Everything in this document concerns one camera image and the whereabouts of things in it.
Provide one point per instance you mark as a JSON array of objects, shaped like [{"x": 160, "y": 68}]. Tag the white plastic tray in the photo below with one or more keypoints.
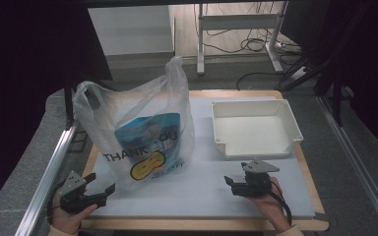
[{"x": 252, "y": 134}]

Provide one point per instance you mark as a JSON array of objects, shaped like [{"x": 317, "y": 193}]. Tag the clear plastic shopping bag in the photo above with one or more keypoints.
[{"x": 98, "y": 131}]

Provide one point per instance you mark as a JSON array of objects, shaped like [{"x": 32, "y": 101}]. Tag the white cabinet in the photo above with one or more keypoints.
[{"x": 131, "y": 29}]

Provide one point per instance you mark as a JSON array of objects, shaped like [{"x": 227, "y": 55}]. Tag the black tripod stand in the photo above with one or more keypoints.
[{"x": 336, "y": 98}]

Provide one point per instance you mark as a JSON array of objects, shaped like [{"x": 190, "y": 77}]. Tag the silver aluminium rail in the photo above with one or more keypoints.
[
  {"x": 357, "y": 164},
  {"x": 46, "y": 183}
]

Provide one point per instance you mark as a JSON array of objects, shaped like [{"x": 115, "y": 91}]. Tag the light grey table mat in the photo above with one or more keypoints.
[{"x": 193, "y": 196}]

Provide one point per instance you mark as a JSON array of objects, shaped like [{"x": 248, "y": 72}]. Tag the person's left hand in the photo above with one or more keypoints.
[{"x": 67, "y": 221}]

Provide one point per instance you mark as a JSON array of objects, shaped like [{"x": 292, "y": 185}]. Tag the person's right hand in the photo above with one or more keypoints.
[{"x": 272, "y": 206}]

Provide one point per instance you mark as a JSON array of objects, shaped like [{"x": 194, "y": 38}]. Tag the white power strip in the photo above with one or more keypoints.
[{"x": 298, "y": 73}]

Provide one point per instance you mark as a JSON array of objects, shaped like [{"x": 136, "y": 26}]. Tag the dark curtain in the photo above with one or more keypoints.
[
  {"x": 370, "y": 65},
  {"x": 23, "y": 82}
]

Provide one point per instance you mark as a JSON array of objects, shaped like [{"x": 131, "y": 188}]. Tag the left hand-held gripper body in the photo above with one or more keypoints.
[{"x": 70, "y": 188}]

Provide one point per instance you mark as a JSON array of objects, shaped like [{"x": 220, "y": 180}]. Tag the white metal desk frame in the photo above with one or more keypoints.
[{"x": 236, "y": 22}]

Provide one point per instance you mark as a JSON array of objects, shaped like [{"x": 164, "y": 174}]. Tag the black metal stand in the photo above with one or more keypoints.
[{"x": 68, "y": 105}]

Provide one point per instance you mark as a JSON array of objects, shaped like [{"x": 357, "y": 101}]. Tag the wooden table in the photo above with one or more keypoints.
[{"x": 210, "y": 224}]

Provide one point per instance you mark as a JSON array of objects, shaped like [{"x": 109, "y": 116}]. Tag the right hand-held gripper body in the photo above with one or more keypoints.
[{"x": 256, "y": 183}]

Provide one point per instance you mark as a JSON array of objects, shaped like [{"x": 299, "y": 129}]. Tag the black square floor frame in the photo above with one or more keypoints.
[{"x": 78, "y": 141}]

